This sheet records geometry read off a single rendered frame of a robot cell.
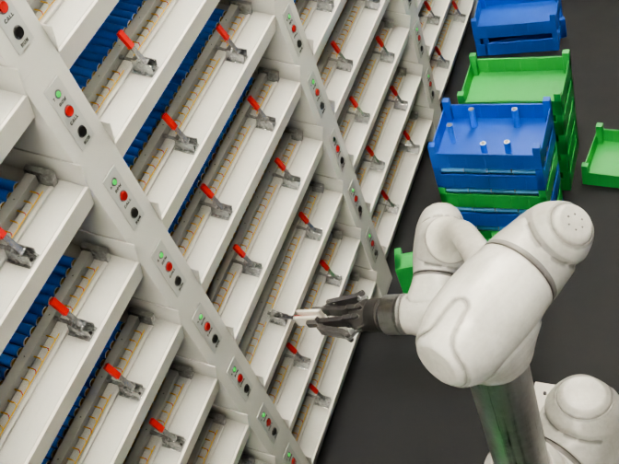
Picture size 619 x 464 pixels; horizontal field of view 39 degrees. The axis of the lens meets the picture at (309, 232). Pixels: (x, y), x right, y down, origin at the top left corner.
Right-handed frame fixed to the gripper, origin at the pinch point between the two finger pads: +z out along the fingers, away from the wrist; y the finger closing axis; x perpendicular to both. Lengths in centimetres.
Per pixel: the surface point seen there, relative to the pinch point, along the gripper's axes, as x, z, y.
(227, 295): 20.0, 7.1, -8.5
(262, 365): -0.9, 8.9, -12.9
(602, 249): -63, -42, 69
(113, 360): 42, 4, -40
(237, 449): -1.9, 7.2, -33.8
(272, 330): -0.4, 9.8, -3.1
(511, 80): -25, -20, 107
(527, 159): -17, -36, 62
